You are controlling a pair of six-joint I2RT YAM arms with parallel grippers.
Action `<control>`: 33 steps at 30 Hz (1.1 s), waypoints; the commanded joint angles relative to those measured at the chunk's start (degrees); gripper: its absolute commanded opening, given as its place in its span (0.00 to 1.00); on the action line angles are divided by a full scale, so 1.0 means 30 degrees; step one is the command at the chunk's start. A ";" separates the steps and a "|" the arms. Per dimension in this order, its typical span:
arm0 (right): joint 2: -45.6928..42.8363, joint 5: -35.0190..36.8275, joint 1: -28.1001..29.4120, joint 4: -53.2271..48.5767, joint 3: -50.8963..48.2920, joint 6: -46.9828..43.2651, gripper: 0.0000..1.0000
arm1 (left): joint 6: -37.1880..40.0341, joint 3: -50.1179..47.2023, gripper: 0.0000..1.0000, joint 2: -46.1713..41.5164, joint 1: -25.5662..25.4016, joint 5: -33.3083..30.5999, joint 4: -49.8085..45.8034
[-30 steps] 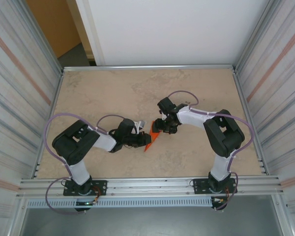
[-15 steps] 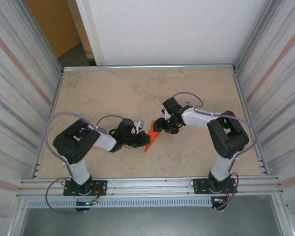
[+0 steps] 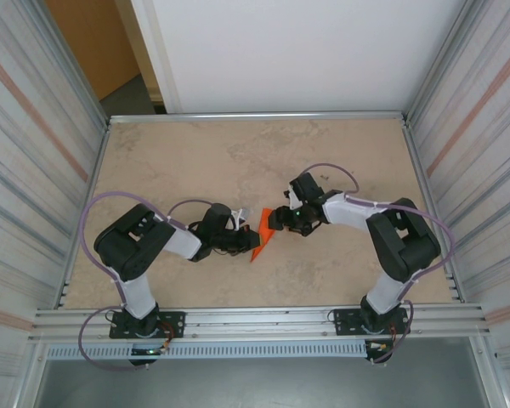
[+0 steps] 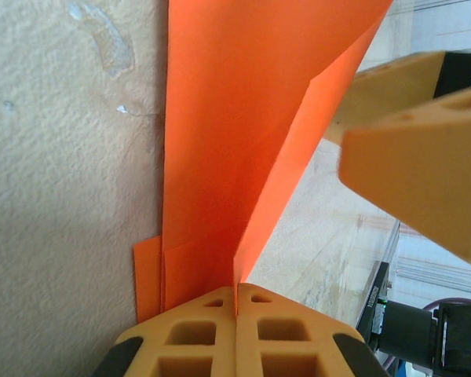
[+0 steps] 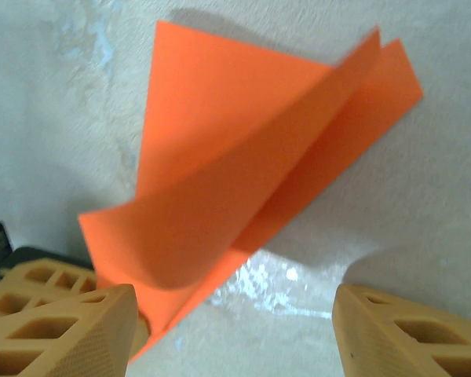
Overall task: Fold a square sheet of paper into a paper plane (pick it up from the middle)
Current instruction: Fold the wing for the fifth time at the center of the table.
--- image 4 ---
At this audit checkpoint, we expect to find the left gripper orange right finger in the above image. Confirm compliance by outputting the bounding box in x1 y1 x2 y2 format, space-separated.
237 281 389 377

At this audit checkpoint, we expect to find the aluminium table side rail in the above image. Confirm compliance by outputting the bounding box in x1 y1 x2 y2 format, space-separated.
371 218 471 304

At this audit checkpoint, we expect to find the orange paper sheet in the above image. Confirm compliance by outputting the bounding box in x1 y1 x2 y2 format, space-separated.
133 0 394 320

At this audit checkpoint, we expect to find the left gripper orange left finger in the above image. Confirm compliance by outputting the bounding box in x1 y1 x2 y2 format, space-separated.
89 286 236 377

